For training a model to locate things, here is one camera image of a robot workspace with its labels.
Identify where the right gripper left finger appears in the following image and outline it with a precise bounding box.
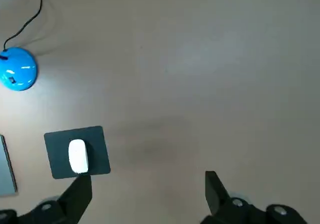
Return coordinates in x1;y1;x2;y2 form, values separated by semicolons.
0;174;94;224

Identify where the black mouse mat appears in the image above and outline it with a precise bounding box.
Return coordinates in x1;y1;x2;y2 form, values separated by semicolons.
43;126;111;180

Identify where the blue desk lamp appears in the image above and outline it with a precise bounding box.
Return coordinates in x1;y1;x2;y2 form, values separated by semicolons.
0;46;39;92

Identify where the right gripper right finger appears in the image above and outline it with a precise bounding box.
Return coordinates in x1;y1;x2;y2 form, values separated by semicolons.
199;171;309;224

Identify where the white computer mouse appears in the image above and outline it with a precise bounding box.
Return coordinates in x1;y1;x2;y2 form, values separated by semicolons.
68;139;90;175

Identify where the silver closed laptop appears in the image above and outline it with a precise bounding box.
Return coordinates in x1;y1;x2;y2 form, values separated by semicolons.
0;134;19;197

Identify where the black lamp power cable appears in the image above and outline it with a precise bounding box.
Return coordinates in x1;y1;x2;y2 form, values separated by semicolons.
2;0;55;51

